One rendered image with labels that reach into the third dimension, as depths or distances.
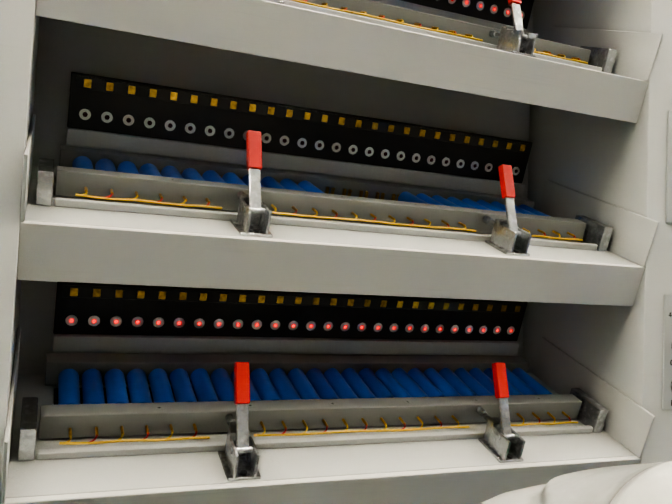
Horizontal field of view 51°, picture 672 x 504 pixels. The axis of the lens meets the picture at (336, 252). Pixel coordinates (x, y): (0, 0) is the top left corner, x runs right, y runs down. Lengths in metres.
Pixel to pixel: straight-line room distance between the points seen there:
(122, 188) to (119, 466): 0.23
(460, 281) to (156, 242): 0.29
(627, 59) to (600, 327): 0.30
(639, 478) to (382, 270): 0.38
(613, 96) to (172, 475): 0.58
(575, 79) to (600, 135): 0.12
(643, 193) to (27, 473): 0.65
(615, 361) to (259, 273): 0.43
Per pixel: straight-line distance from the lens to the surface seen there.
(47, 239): 0.56
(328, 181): 0.77
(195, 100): 0.74
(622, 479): 0.31
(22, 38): 0.58
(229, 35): 0.62
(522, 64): 0.74
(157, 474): 0.60
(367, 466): 0.65
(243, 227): 0.59
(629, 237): 0.83
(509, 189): 0.73
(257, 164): 0.61
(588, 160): 0.89
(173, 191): 0.63
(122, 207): 0.61
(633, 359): 0.82
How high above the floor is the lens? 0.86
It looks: 3 degrees up
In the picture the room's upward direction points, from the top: 3 degrees clockwise
